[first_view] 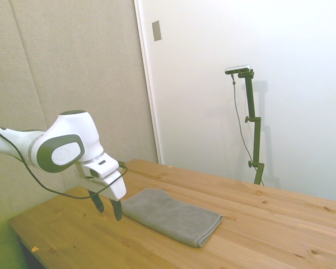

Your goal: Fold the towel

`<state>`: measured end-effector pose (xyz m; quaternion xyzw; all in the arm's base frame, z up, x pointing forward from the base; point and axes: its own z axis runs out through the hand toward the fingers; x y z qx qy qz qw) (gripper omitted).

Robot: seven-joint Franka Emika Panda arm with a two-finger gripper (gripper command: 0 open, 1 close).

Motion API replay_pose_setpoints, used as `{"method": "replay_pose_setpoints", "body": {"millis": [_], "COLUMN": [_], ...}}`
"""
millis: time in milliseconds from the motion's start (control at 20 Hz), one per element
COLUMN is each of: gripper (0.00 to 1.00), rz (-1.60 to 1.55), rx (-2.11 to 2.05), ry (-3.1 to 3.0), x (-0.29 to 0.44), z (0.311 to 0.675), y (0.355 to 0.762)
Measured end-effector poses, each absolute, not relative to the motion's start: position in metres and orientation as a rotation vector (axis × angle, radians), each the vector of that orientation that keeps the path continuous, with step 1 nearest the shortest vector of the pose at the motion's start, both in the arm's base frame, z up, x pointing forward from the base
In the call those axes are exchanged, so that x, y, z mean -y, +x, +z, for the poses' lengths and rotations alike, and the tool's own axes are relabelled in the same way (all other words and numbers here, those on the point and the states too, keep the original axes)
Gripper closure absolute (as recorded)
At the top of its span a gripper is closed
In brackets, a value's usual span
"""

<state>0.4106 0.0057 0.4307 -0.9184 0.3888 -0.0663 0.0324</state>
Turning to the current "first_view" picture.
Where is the grey towel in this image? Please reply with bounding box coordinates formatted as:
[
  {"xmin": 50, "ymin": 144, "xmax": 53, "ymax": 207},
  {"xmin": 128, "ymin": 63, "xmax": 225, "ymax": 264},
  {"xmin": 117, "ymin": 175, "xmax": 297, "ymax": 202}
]
[{"xmin": 122, "ymin": 188, "xmax": 224, "ymax": 249}]

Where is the grey wall plate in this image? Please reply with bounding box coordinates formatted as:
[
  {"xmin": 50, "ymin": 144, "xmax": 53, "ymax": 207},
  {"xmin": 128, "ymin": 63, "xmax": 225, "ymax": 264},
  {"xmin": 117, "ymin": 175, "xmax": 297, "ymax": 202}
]
[{"xmin": 151, "ymin": 20, "xmax": 162, "ymax": 43}]

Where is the black articulated camera stand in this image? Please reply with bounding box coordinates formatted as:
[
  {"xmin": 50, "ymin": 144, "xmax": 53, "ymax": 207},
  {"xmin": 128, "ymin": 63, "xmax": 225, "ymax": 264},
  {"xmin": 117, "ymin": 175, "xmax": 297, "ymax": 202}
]
[{"xmin": 237, "ymin": 70, "xmax": 265, "ymax": 185}]

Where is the silver camera on stand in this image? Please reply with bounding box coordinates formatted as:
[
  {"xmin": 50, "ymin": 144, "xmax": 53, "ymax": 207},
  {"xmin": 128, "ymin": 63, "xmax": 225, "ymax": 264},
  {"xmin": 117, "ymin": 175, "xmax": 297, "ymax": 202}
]
[{"xmin": 225, "ymin": 64, "xmax": 253, "ymax": 76}]

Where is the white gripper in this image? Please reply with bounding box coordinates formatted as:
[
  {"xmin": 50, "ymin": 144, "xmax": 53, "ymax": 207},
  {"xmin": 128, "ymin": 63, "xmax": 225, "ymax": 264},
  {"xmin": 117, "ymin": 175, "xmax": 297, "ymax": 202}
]
[{"xmin": 75, "ymin": 163, "xmax": 128, "ymax": 222}]

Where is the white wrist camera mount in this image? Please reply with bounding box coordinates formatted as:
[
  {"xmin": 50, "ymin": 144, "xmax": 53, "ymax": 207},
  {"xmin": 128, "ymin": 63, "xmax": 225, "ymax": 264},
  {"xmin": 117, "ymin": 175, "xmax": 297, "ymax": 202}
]
[{"xmin": 82, "ymin": 156, "xmax": 121, "ymax": 179}]

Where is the white door frame trim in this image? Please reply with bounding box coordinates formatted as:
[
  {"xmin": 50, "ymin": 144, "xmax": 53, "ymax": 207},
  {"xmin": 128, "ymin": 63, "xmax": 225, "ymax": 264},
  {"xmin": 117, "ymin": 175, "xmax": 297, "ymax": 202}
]
[{"xmin": 133, "ymin": 0, "xmax": 164, "ymax": 165}]

